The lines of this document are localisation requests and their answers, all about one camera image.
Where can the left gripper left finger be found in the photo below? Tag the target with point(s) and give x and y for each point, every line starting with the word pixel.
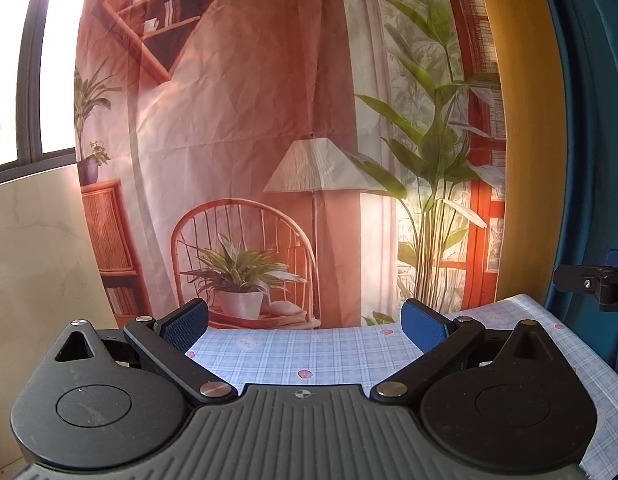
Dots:
pixel 160 347

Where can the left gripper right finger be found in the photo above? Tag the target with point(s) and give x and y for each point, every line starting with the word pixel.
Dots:
pixel 448 346

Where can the blue plaid tablecloth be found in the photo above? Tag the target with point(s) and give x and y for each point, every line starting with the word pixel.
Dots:
pixel 365 355

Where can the yellow curtain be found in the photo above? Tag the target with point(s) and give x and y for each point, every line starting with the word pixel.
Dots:
pixel 531 81

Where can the printed room backdrop cloth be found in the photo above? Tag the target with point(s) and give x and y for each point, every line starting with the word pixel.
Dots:
pixel 293 163

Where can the teal blue curtain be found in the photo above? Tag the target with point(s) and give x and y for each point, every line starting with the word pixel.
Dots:
pixel 587 34

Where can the dark window frame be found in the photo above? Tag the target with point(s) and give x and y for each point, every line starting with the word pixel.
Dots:
pixel 31 158

